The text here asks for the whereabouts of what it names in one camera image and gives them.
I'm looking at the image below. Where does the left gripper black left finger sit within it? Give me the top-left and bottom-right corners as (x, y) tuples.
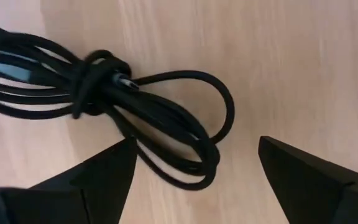
(0, 138), (138, 224)

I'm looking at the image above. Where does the black USB-C cable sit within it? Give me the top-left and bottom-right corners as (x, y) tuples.
(0, 20), (236, 191)

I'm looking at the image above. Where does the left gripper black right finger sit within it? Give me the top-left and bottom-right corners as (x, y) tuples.
(258, 135), (358, 224)

